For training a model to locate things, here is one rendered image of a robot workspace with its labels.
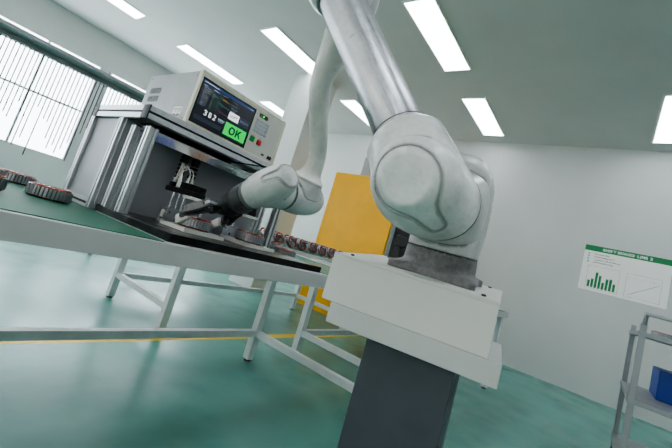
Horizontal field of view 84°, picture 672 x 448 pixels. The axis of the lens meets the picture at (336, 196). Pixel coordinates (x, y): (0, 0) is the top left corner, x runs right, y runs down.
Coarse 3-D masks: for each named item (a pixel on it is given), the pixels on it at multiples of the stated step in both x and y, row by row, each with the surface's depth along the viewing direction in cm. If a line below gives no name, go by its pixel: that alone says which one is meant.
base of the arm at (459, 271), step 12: (408, 252) 81; (420, 252) 78; (432, 252) 77; (444, 252) 80; (396, 264) 78; (408, 264) 78; (420, 264) 77; (432, 264) 76; (444, 264) 75; (456, 264) 76; (468, 264) 77; (432, 276) 75; (444, 276) 74; (456, 276) 74; (468, 276) 76; (468, 288) 71
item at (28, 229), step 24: (0, 216) 64; (24, 216) 67; (24, 240) 67; (48, 240) 70; (72, 240) 73; (96, 240) 77; (120, 240) 80; (144, 240) 84; (168, 264) 90; (192, 264) 95; (216, 264) 100; (240, 264) 107; (264, 264) 114
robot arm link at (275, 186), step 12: (264, 168) 105; (276, 168) 102; (288, 168) 104; (252, 180) 104; (264, 180) 102; (276, 180) 101; (288, 180) 102; (252, 192) 104; (264, 192) 102; (276, 192) 102; (288, 192) 103; (252, 204) 107; (264, 204) 106; (276, 204) 107; (288, 204) 110
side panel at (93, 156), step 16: (96, 128) 139; (112, 128) 131; (80, 144) 140; (96, 144) 135; (112, 144) 124; (80, 160) 139; (96, 160) 131; (80, 176) 135; (96, 176) 124; (80, 192) 131; (96, 192) 122
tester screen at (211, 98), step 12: (204, 84) 132; (204, 96) 133; (216, 96) 136; (228, 96) 140; (204, 108) 133; (216, 108) 137; (228, 108) 141; (240, 108) 145; (216, 120) 138; (228, 120) 142; (240, 144) 148
